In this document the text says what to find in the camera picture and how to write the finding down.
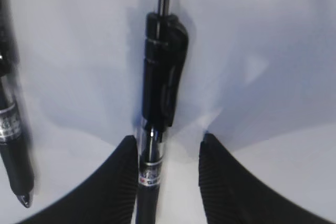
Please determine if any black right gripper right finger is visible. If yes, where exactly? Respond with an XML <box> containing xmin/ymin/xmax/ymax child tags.
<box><xmin>198</xmin><ymin>133</ymin><xmax>328</xmax><ymax>223</ymax></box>

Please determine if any black pen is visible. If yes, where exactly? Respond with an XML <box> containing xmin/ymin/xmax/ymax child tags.
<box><xmin>135</xmin><ymin>0</ymin><xmax>189</xmax><ymax>223</ymax></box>
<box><xmin>1</xmin><ymin>0</ymin><xmax>34</xmax><ymax>208</ymax></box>

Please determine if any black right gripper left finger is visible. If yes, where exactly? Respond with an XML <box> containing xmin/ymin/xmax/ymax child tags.
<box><xmin>23</xmin><ymin>135</ymin><xmax>138</xmax><ymax>223</ymax></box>

